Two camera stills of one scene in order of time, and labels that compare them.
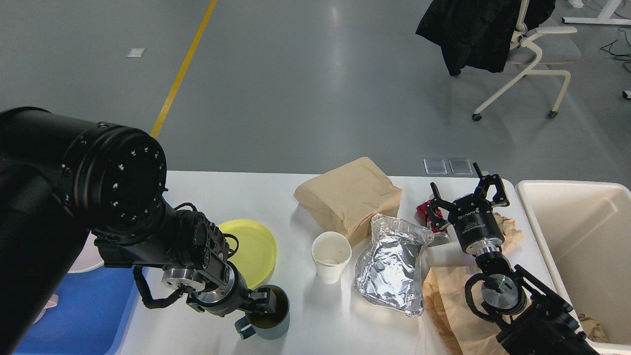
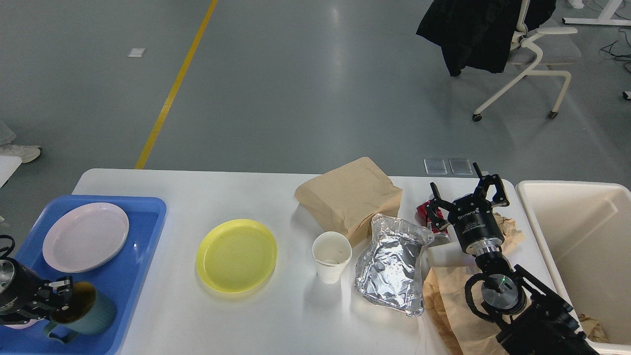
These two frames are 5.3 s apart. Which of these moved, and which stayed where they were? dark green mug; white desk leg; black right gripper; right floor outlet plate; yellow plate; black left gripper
Moved: black left gripper; dark green mug
Stayed: white desk leg; right floor outlet plate; yellow plate; black right gripper
